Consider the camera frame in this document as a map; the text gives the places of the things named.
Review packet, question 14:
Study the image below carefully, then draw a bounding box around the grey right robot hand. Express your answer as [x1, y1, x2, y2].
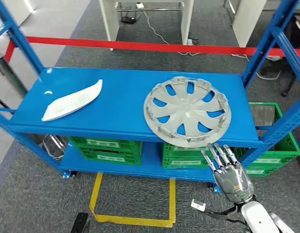
[201, 143, 255, 205]

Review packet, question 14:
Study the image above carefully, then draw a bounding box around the grey plastic wheel hubcap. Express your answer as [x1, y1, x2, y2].
[143, 76, 232, 149]

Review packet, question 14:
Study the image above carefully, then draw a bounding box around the blue metal shelf rack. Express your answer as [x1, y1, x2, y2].
[0, 0, 300, 194]

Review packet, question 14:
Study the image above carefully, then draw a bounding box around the white curved plastic part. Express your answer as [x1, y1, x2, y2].
[41, 79, 103, 122]

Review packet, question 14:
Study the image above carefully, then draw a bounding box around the large open green crate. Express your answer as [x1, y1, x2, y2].
[231, 102, 300, 178]

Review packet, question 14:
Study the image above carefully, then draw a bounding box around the red barrier band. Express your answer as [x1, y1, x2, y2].
[4, 36, 300, 63]

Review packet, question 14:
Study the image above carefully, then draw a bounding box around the black router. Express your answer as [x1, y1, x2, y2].
[120, 14, 137, 25]

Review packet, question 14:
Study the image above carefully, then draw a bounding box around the white desk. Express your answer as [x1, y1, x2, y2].
[98, 0, 195, 51]

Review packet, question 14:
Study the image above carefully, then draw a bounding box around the chrome stool base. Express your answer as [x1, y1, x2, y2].
[42, 134, 69, 161]

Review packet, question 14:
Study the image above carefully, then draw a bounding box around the dark metal bar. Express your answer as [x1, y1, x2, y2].
[0, 58, 28, 97]

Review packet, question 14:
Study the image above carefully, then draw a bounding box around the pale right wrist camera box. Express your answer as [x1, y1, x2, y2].
[190, 199, 206, 213]

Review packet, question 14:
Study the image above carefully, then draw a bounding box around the white floor cable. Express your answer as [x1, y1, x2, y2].
[143, 11, 201, 57]

